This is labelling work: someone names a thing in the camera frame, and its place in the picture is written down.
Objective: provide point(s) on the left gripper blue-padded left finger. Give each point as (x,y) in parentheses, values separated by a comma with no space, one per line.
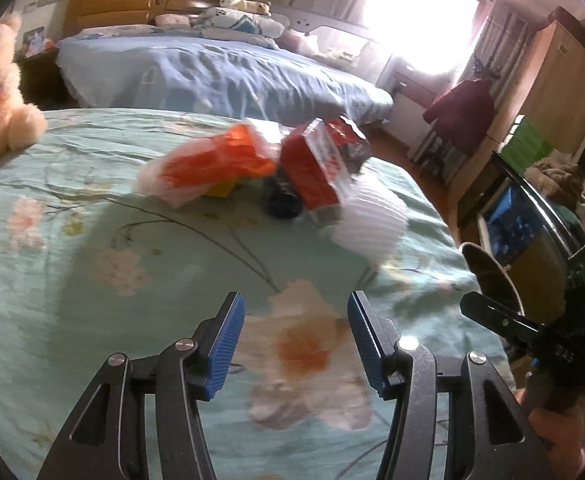
(104,435)

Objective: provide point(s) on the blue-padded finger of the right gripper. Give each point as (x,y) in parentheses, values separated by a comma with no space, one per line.
(508,324)

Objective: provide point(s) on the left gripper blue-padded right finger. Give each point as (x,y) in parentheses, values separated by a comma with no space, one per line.
(489,436)

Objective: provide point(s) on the white corrugated paper cup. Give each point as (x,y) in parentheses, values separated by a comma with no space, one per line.
(373,221)

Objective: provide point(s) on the red and white carton box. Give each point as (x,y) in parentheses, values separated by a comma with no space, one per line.
(317,171)

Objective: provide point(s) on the red snack wrapper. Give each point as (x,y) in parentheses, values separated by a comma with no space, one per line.
(350,141)

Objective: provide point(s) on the orange white plastic bag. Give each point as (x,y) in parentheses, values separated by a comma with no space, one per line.
(248,150)

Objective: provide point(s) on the black trash bin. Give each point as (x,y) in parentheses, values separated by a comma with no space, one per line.
(492,277)

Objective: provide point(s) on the person's right hand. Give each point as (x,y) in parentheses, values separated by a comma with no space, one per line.
(557,424)

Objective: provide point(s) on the green storage boxes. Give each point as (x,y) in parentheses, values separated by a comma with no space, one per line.
(524,143)

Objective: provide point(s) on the green floral bedspread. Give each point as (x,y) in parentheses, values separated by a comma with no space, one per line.
(89,268)

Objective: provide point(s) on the dark red hanging jacket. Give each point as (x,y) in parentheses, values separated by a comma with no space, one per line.
(463,115)

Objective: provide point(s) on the wooden wardrobe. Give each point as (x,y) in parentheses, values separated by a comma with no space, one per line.
(549,87)

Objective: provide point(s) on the cream teddy bear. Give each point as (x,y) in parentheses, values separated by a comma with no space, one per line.
(21,124)

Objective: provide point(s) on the dark wooden nightstand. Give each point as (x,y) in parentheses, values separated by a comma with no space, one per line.
(41,82)

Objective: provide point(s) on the blue bed sheet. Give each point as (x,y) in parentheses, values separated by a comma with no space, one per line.
(177,71)

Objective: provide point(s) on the white blue patterned pillow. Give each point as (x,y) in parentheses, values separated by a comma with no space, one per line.
(241,21)

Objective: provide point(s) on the small plush toy on pillows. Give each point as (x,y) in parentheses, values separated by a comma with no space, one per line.
(249,6)

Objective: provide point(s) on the white pink pillow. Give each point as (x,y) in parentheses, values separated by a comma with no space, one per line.
(172,21)

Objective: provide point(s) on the wooden headboard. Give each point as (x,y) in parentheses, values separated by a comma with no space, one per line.
(82,14)

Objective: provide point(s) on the grey crib rail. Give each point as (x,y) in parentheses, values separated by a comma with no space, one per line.
(309,33)

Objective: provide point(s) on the photo frame on nightstand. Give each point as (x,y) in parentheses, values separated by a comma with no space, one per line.
(33,42)

